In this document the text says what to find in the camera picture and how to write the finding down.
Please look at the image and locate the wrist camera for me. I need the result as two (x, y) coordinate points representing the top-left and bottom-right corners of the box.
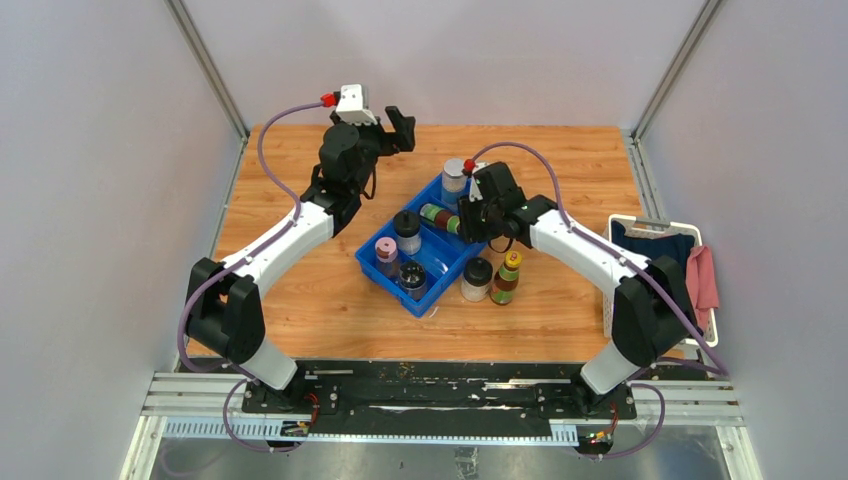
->
(335, 84), (378, 126)
(464, 159), (489, 202)

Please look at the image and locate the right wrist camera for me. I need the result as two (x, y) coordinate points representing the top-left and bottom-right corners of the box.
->
(464, 159), (489, 202)

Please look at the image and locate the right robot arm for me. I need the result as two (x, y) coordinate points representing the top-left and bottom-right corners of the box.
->
(458, 160), (700, 418)

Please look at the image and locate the yellow cap sauce bottle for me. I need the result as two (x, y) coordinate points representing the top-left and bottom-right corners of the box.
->
(490, 250), (522, 305)

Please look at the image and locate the black cap soy bottle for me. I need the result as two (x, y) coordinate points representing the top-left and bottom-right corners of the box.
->
(397, 260), (428, 301)

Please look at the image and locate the left aluminium frame post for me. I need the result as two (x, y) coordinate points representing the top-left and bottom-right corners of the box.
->
(164, 0), (250, 142)

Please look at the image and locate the red cap sauce bottle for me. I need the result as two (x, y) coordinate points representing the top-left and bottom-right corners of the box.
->
(419, 203), (461, 235)

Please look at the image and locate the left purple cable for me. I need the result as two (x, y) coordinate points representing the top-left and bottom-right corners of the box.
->
(176, 93), (339, 455)

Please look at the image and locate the pink cloth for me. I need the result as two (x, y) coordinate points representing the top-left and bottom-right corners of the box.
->
(685, 246), (720, 332)

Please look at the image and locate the white plastic basket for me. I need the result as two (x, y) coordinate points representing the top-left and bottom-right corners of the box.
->
(604, 214), (720, 347)

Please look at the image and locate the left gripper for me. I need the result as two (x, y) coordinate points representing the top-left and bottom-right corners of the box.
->
(329, 106), (412, 195)

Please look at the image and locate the silver lid blue label jar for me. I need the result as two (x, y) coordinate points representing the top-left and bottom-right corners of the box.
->
(441, 157), (467, 209)

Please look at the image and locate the dark blue cloth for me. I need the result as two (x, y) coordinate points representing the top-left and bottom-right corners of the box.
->
(610, 220), (696, 271)

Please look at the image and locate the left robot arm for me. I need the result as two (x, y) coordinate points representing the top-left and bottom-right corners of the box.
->
(177, 106), (416, 413)

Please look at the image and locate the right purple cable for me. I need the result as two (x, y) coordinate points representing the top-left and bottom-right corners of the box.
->
(462, 141), (730, 462)

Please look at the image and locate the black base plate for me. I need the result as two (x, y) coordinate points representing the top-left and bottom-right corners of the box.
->
(240, 359), (636, 439)

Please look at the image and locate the aluminium frame post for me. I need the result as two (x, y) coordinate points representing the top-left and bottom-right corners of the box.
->
(164, 0), (250, 142)
(631, 0), (725, 143)

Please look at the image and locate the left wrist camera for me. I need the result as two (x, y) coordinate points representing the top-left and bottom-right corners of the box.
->
(335, 84), (378, 126)

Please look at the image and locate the blue divided plastic bin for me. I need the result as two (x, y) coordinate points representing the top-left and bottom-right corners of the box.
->
(355, 173), (492, 319)

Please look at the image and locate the pink lid spice jar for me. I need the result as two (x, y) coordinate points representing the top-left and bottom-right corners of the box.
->
(374, 236), (401, 279)

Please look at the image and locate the purple cable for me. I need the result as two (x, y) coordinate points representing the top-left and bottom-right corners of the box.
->
(176, 93), (339, 455)
(462, 141), (730, 462)

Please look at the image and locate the right aluminium frame post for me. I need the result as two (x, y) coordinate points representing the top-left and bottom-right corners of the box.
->
(631, 0), (725, 143)

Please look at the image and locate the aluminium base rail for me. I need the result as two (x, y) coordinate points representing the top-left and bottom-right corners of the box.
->
(121, 359), (761, 479)

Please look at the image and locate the black lid jar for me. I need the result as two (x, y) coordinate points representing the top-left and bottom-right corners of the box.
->
(460, 257), (493, 302)
(392, 210), (422, 256)

